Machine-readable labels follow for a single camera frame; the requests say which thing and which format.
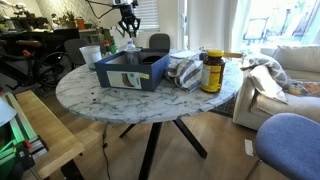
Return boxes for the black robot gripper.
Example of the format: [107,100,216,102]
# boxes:
[116,4,142,38]

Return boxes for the green glass bottle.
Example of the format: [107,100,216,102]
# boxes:
[108,35,120,56]

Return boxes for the clear plastic bottle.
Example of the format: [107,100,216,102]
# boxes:
[125,40,141,66]

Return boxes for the brown hot sauce bottle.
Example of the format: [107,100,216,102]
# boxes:
[102,40,113,58]

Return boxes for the white plastic cup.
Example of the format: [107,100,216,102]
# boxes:
[78,44,103,71]

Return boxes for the dark blue cardboard box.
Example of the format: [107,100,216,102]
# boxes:
[93,48,171,93]

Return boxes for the vitamin bottle with yellow cap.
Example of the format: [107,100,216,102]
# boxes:
[199,49,227,94]

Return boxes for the dark grey chair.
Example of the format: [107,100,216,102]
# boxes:
[148,32,171,52]
[63,38,90,68]

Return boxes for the orange canister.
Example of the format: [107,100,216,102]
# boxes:
[76,16,86,31]

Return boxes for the potted plant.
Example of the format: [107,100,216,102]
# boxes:
[50,10,77,30]

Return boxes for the striped grey cloth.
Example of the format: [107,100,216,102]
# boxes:
[164,54,204,94]

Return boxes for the white curtain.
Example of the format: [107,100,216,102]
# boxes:
[186,0,252,54]

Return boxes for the bicycle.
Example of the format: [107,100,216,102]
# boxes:
[0,38,73,90]

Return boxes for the black table legs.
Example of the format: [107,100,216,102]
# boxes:
[118,117,209,180]

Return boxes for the wooden workbench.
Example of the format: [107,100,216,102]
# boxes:
[14,89,86,180]

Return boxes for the patterned grey pillow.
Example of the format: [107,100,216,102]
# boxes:
[239,52,290,90]

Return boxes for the white sofa throw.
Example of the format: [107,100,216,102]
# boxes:
[249,64,289,104]

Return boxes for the white lamp shade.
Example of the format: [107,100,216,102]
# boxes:
[0,95,18,128]

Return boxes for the white paper scrap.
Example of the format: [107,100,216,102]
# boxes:
[243,138,256,158]

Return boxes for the cream sofa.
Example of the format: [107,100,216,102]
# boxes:
[232,45,320,132]

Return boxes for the blue upholstered chair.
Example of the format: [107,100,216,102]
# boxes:
[244,112,320,180]

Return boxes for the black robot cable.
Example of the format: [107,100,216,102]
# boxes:
[84,0,116,20]

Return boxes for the black floor cable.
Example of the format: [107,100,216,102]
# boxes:
[100,123,112,180]

